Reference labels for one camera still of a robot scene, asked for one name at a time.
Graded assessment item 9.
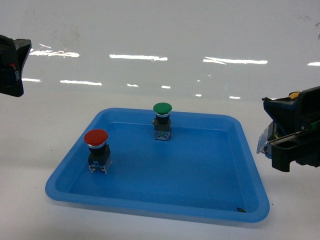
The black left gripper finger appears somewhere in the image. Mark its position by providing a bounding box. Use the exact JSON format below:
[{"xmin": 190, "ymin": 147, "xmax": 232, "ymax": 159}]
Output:
[{"xmin": 0, "ymin": 35, "xmax": 32, "ymax": 97}]

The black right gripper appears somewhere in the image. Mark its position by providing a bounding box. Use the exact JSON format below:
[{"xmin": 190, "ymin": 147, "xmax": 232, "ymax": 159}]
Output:
[{"xmin": 262, "ymin": 86, "xmax": 320, "ymax": 172}]

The yellow mushroom push button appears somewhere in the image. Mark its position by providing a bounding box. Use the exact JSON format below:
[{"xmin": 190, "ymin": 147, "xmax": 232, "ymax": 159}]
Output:
[{"xmin": 256, "ymin": 91, "xmax": 302, "ymax": 159}]

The red mushroom push button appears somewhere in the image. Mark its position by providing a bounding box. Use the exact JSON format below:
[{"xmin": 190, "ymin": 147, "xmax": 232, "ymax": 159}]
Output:
[{"xmin": 83, "ymin": 129, "xmax": 112, "ymax": 174}]

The blue plastic tray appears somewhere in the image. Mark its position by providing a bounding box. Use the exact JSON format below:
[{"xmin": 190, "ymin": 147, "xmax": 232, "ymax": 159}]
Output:
[{"xmin": 45, "ymin": 108, "xmax": 270, "ymax": 223}]

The small dark debris speck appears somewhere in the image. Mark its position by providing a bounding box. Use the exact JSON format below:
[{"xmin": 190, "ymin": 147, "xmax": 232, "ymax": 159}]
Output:
[{"xmin": 237, "ymin": 207, "xmax": 246, "ymax": 213}]

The green mushroom push button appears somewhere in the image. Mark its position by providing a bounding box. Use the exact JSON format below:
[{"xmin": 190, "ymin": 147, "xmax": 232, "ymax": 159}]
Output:
[{"xmin": 152, "ymin": 102, "xmax": 172, "ymax": 141}]

